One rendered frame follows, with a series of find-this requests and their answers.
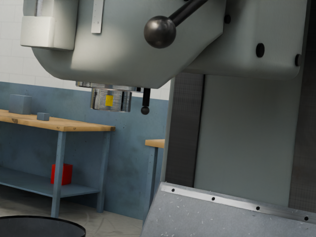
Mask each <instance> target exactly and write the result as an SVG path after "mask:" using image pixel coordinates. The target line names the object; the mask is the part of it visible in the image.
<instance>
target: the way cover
mask: <svg viewBox="0 0 316 237"><path fill-rule="evenodd" d="M186 189H188V190H186ZM164 190H165V191H164ZM177 198H178V199H177ZM181 200H182V201H181ZM170 202H172V203H170ZM183 205H184V207H183ZM177 206H179V208H178V207H177ZM252 210H253V211H252ZM292 211H293V213H292ZM198 212H199V213H198ZM243 213H244V214H245V215H244V214H243ZM252 215H255V216H252ZM170 216H171V217H170ZM270 218H271V219H270ZM211 219H212V220H211ZM157 220H158V221H157ZM172 220H173V221H174V222H173V221H172ZM202 223H203V224H202ZM277 223H278V224H277ZM301 223H302V224H301ZM263 224H264V225H263ZM299 227H301V228H299ZM175 228H176V229H175ZM223 228H225V229H223ZM305 228H308V229H305ZM166 232H167V233H166ZM249 233H250V234H249ZM162 234H163V235H162ZM173 234H174V236H173V237H316V213H312V212H307V211H303V210H298V209H293V208H288V207H284V206H279V205H273V204H268V203H263V202H259V201H254V200H249V199H245V198H240V197H234V196H230V195H225V194H220V193H216V192H209V191H206V190H200V189H196V188H191V187H186V186H181V185H177V184H172V183H167V182H161V181H160V182H159V185H158V188H157V190H156V193H155V196H154V199H153V201H152V203H151V206H150V209H149V212H148V215H147V217H146V220H145V223H144V225H143V228H142V231H141V233H140V236H139V237H172V235H173ZM191 234H192V235H191ZM222 234H223V235H222ZM164 235H165V236H164ZM166 235H168V236H166Z"/></svg>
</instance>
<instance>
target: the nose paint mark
mask: <svg viewBox="0 0 316 237"><path fill-rule="evenodd" d="M112 103H113V95H106V103H105V106H112Z"/></svg>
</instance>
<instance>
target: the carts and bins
mask: <svg viewBox="0 0 316 237"><path fill-rule="evenodd" d="M0 237H86V229H85V228H84V227H83V226H81V225H79V224H77V223H74V222H71V221H67V220H63V219H58V218H53V217H45V216H32V215H15V216H3V217H0Z"/></svg>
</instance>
